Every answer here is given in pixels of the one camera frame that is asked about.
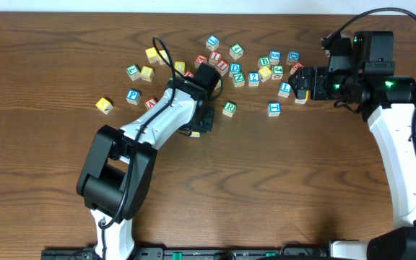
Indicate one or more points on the red i block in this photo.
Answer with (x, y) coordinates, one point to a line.
(214, 58)
(222, 67)

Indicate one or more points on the green 4 block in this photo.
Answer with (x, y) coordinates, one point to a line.
(236, 51)

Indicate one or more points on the red I block upper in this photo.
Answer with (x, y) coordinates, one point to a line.
(214, 58)

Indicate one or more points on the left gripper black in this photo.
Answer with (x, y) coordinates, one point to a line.
(208, 120)

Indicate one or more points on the green 7 block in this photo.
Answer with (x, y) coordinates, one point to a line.
(133, 72)

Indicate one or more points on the blue P block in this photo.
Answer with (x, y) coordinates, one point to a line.
(133, 97)

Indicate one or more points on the blue 5 block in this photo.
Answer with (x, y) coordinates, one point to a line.
(275, 57)

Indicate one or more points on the red E block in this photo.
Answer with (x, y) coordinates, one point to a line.
(200, 59)

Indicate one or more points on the yellow block far right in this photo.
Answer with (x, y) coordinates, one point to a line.
(302, 97)

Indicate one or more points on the green J block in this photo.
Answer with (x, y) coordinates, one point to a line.
(277, 72)

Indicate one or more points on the blue l block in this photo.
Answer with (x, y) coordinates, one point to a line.
(284, 90)
(212, 42)

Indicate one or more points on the yellow block right cluster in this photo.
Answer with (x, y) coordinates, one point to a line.
(265, 73)

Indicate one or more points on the blue d block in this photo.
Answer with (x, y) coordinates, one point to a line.
(234, 68)
(293, 57)

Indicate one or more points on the green B block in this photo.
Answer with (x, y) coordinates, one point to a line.
(264, 61)

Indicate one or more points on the blue D block right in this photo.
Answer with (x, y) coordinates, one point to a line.
(293, 57)

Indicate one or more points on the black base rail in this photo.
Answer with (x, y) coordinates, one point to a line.
(191, 254)

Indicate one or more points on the red U block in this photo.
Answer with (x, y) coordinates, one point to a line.
(189, 74)

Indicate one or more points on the blue T block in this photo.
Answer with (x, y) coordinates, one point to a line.
(274, 109)

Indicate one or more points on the blue D block centre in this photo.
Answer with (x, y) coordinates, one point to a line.
(234, 68)

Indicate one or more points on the yellow s block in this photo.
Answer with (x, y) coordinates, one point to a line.
(162, 58)
(147, 73)

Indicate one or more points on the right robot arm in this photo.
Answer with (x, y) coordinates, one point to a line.
(361, 71)

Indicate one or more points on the blue 2 block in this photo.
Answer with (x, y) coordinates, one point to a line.
(253, 79)

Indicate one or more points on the blue L block top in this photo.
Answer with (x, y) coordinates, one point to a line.
(212, 42)

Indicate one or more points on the yellow S block left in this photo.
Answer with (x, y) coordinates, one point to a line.
(147, 73)

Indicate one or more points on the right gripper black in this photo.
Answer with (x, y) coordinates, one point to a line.
(305, 84)

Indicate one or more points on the yellow o block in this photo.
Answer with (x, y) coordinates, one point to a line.
(218, 84)
(180, 66)

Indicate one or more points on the red I block lower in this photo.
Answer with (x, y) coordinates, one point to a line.
(222, 67)

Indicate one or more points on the yellow S block top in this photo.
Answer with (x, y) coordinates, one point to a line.
(162, 58)

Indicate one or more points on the yellow C block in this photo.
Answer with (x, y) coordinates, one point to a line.
(195, 134)

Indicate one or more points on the yellow block top left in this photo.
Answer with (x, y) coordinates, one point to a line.
(152, 55)

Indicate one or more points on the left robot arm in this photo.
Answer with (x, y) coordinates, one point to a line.
(116, 175)

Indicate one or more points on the red A block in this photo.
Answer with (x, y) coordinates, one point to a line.
(150, 103)

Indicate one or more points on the yellow K block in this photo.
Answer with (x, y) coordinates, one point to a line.
(104, 105)

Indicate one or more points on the green R block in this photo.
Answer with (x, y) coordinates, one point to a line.
(229, 109)

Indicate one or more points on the green N block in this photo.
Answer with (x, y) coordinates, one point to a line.
(239, 79)

